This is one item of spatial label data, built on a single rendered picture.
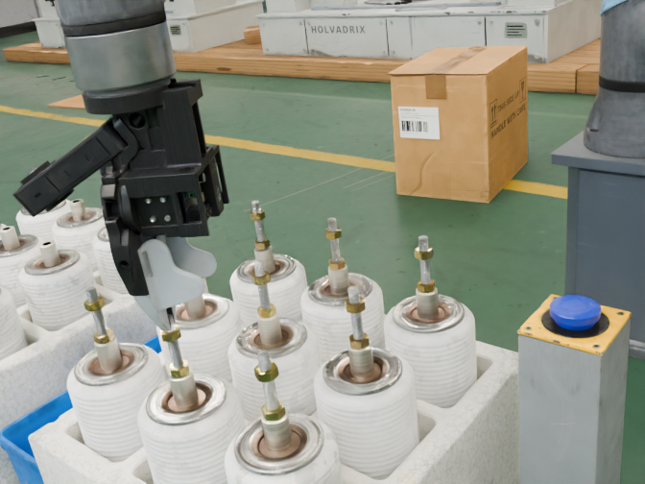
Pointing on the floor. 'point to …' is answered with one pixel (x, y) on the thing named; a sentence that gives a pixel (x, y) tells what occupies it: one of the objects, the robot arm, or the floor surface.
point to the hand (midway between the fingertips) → (158, 313)
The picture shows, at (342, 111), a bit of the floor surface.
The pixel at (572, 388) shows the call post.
